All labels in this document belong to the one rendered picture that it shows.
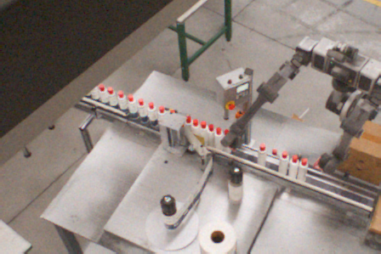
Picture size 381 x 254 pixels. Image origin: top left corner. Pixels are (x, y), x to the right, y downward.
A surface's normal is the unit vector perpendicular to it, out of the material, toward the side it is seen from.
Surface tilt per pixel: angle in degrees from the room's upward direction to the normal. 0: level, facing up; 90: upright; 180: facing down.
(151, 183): 0
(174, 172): 0
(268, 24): 0
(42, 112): 90
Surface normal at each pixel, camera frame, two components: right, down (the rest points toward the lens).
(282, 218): 0.00, -0.64
